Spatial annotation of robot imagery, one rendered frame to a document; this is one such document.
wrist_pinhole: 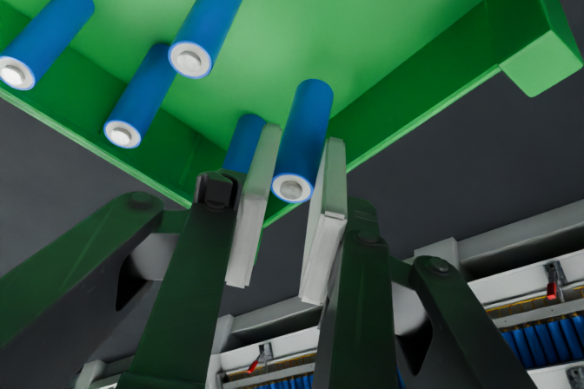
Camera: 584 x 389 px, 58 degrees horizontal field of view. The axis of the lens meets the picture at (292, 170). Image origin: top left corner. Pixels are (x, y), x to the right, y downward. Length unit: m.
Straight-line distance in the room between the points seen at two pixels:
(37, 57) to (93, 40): 0.06
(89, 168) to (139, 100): 0.95
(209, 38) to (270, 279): 1.17
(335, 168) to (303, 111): 0.06
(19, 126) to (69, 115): 0.91
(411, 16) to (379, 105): 0.04
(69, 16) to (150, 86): 0.05
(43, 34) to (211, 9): 0.08
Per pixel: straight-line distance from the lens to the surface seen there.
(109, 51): 0.31
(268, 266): 1.32
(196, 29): 0.22
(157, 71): 0.28
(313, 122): 0.23
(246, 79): 0.29
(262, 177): 0.15
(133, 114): 0.25
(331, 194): 0.15
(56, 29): 0.27
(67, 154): 1.20
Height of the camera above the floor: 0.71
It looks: 43 degrees down
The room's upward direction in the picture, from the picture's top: 168 degrees counter-clockwise
